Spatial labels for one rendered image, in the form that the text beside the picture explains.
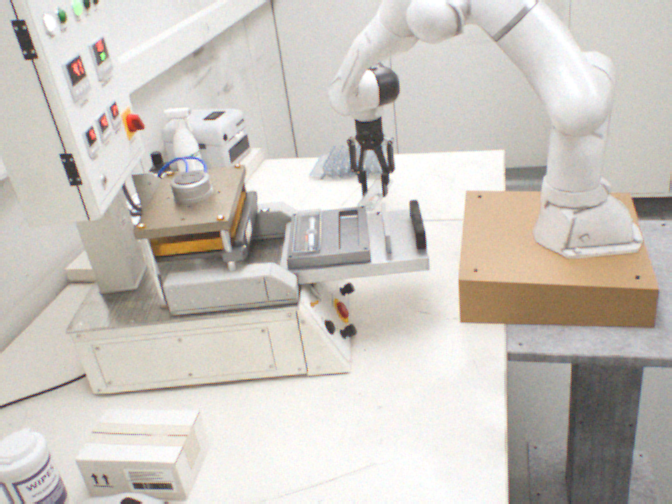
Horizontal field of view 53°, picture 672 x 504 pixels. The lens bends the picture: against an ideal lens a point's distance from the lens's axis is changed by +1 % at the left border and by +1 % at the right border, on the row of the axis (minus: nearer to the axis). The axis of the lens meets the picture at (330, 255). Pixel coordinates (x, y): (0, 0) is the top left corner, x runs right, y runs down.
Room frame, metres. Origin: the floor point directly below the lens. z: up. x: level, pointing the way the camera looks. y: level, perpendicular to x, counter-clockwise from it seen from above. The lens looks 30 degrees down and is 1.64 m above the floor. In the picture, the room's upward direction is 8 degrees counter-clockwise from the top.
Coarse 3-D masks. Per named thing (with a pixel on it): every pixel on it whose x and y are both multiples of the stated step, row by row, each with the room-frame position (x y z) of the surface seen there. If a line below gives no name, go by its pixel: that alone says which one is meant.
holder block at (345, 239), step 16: (352, 208) 1.33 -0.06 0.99; (336, 224) 1.26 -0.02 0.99; (352, 224) 1.28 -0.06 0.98; (336, 240) 1.19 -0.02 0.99; (352, 240) 1.21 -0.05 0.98; (368, 240) 1.18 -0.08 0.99; (288, 256) 1.16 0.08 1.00; (304, 256) 1.15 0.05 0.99; (320, 256) 1.14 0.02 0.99; (336, 256) 1.14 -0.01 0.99; (352, 256) 1.14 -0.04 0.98; (368, 256) 1.14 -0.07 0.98
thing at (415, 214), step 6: (414, 204) 1.27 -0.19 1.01; (414, 210) 1.25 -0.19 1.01; (414, 216) 1.22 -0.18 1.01; (420, 216) 1.22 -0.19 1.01; (414, 222) 1.20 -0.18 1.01; (420, 222) 1.19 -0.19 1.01; (414, 228) 1.18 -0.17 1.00; (420, 228) 1.16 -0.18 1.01; (420, 234) 1.15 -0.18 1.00; (420, 240) 1.15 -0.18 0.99; (420, 246) 1.15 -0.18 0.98
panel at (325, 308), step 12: (324, 288) 1.25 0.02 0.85; (336, 288) 1.31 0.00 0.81; (312, 300) 1.15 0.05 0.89; (324, 300) 1.20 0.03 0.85; (336, 300) 1.26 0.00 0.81; (348, 300) 1.33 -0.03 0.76; (312, 312) 1.11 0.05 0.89; (324, 312) 1.16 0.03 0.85; (336, 312) 1.21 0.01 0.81; (324, 324) 1.12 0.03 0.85; (336, 324) 1.17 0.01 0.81; (336, 336) 1.13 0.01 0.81; (348, 348) 1.14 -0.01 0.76; (348, 360) 1.10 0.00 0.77
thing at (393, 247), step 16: (384, 208) 1.28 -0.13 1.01; (288, 224) 1.35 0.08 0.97; (368, 224) 1.29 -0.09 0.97; (384, 224) 1.20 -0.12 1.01; (400, 224) 1.27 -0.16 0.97; (288, 240) 1.27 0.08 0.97; (384, 240) 1.21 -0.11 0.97; (400, 240) 1.20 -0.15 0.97; (384, 256) 1.14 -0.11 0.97; (400, 256) 1.14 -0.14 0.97; (416, 256) 1.13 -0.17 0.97; (304, 272) 1.14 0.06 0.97; (320, 272) 1.13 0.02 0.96; (336, 272) 1.13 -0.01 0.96; (352, 272) 1.13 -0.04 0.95; (368, 272) 1.13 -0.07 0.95; (384, 272) 1.12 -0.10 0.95; (400, 272) 1.12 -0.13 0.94
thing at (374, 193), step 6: (378, 180) 1.87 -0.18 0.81; (390, 180) 1.85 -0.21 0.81; (372, 186) 1.83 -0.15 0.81; (378, 186) 1.82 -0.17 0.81; (372, 192) 1.79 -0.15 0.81; (378, 192) 1.78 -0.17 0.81; (366, 198) 1.75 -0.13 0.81; (372, 198) 1.75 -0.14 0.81; (378, 198) 1.74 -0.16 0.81; (360, 204) 1.72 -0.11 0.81; (366, 204) 1.72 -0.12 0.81; (372, 204) 1.71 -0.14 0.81
